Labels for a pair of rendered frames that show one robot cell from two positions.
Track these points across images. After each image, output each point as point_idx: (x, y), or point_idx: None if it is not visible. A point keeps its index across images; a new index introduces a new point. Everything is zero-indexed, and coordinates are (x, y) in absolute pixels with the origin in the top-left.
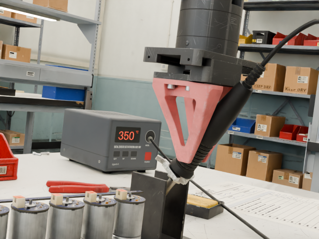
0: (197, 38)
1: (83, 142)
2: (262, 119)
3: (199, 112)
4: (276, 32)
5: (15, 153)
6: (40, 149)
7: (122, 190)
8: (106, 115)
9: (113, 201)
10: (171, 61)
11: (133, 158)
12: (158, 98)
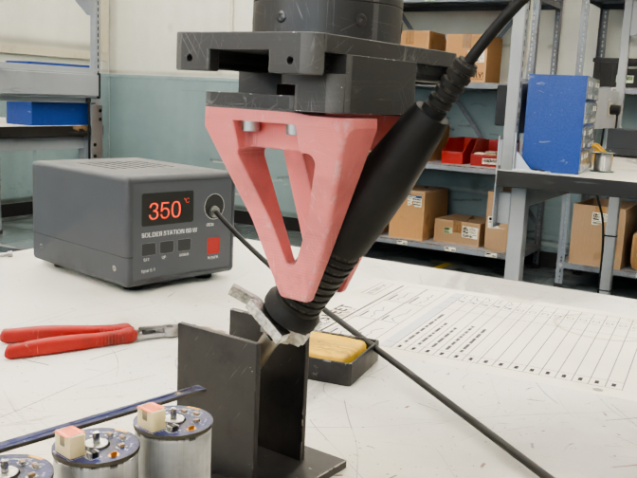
0: (306, 2)
1: (78, 229)
2: None
3: (325, 186)
4: None
5: None
6: (18, 216)
7: (152, 407)
8: (118, 171)
9: (132, 444)
10: (246, 64)
11: (184, 253)
12: (222, 155)
